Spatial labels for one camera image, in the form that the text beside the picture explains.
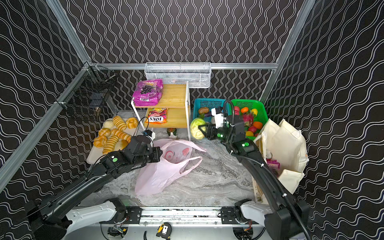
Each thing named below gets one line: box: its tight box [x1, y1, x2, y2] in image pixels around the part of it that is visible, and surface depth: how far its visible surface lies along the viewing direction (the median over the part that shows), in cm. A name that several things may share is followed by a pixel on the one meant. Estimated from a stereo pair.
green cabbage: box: [190, 117, 207, 140], surface depth 72 cm
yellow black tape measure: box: [156, 222, 172, 240], surface depth 70 cm
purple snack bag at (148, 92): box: [132, 79, 164, 106], surface depth 78 cm
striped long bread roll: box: [102, 135, 119, 155], surface depth 100 cm
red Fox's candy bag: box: [148, 107, 168, 125], surface depth 94 cm
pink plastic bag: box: [134, 139, 207, 195], surface depth 74 cm
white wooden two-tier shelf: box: [131, 81, 191, 141], surface depth 85 cm
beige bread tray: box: [86, 128, 137, 164], surface depth 98 cm
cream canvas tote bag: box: [252, 119, 310, 205], surface depth 76 cm
